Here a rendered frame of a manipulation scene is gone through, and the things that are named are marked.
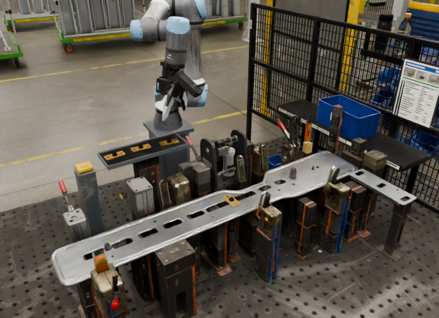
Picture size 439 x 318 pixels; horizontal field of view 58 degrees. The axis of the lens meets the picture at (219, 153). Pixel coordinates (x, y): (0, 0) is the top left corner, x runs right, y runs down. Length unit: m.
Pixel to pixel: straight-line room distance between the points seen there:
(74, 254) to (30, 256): 0.55
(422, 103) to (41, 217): 1.97
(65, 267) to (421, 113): 1.71
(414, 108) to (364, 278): 0.87
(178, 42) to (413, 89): 1.23
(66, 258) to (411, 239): 1.53
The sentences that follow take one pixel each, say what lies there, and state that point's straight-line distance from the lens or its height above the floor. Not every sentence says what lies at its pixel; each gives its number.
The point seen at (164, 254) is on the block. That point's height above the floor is 1.03.
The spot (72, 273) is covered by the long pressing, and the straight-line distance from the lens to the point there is 1.44.
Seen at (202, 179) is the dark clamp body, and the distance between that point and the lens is 1.74.
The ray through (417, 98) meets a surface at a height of 1.28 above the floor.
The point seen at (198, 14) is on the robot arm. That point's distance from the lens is 1.88.
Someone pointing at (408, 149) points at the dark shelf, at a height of 1.03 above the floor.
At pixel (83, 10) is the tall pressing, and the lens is 8.31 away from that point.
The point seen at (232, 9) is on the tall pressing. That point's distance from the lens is 9.70.
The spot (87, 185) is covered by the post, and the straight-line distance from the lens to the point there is 1.69.
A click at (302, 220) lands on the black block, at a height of 0.91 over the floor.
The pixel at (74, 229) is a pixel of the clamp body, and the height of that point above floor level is 1.04.
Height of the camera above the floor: 1.97
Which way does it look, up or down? 29 degrees down
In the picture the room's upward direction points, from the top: straight up
